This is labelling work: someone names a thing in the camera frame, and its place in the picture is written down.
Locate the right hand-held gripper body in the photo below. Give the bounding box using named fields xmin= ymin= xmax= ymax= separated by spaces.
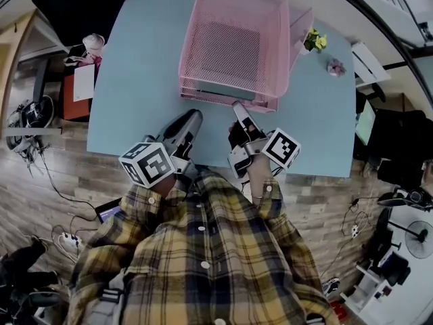
xmin=227 ymin=119 xmax=302 ymax=179

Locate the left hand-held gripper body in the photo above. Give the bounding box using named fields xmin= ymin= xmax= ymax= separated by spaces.
xmin=118 ymin=126 xmax=198 ymax=188

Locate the pink mesh desk organizer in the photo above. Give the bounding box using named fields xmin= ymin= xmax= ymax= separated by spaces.
xmin=178 ymin=0 xmax=314 ymax=114

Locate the person's left forearm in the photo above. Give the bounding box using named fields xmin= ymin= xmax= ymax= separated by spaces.
xmin=114 ymin=173 xmax=190 ymax=246

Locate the person's right forearm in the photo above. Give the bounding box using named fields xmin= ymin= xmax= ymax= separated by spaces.
xmin=246 ymin=152 xmax=305 ymax=250

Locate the black desk lamp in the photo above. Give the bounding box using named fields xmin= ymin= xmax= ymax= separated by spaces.
xmin=377 ymin=186 xmax=433 ymax=213

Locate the dark tablet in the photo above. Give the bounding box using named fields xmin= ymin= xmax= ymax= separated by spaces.
xmin=94 ymin=197 xmax=122 ymax=225

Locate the green-screen monitor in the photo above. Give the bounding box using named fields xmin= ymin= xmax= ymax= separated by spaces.
xmin=355 ymin=98 xmax=378 ymax=147

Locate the red cardboard box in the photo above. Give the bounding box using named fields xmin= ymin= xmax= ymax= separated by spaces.
xmin=59 ymin=74 xmax=94 ymax=121

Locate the white paper sheet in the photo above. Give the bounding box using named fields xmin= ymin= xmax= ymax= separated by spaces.
xmin=73 ymin=64 xmax=95 ymax=103

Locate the small yellow flower plant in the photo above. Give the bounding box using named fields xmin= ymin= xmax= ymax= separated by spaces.
xmin=303 ymin=27 xmax=328 ymax=54

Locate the person's yellow plaid shirt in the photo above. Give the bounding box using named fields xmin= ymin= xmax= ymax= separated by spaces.
xmin=69 ymin=171 xmax=339 ymax=325

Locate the white power strip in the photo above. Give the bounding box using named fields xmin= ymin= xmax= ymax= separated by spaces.
xmin=57 ymin=232 xmax=83 ymax=253

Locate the white sneaker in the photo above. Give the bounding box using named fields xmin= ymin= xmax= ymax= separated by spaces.
xmin=321 ymin=276 xmax=341 ymax=297

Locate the large black bag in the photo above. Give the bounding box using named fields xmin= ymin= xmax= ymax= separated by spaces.
xmin=28 ymin=0 xmax=136 ymax=45

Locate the white shelf unit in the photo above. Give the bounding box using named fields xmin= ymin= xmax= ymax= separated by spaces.
xmin=340 ymin=248 xmax=412 ymax=313

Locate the black standing fan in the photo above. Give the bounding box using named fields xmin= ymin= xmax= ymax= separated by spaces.
xmin=404 ymin=220 xmax=433 ymax=260

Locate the black chair base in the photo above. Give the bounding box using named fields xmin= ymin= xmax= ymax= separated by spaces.
xmin=0 ymin=238 xmax=70 ymax=325

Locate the black floor cable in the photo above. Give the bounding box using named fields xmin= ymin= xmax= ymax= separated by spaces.
xmin=20 ymin=140 xmax=99 ymax=223

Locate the white plug with cable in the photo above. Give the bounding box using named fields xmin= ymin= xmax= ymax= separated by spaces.
xmin=341 ymin=198 xmax=371 ymax=242

